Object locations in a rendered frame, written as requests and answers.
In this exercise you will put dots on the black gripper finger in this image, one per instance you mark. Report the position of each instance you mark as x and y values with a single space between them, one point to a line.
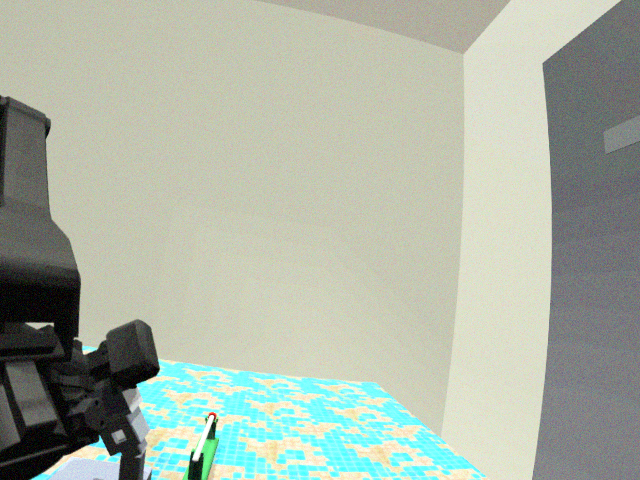
118 389

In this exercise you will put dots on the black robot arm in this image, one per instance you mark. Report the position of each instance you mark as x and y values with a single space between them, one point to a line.
39 282

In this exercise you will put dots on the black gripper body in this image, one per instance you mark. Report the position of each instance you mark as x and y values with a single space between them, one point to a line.
129 355

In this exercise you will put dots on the grey tapered pin with red head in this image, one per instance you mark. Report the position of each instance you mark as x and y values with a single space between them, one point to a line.
212 416

